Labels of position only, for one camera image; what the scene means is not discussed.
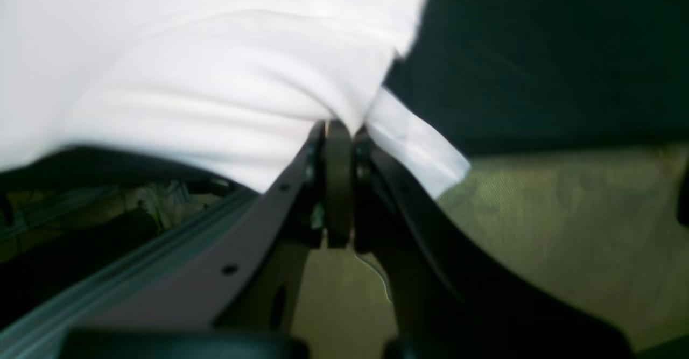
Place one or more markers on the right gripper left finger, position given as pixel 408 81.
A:
pixel 246 282

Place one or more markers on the pink T-shirt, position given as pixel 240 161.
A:
pixel 229 86

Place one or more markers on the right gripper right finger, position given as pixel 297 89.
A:
pixel 450 298

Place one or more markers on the black table cloth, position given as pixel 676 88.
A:
pixel 496 77

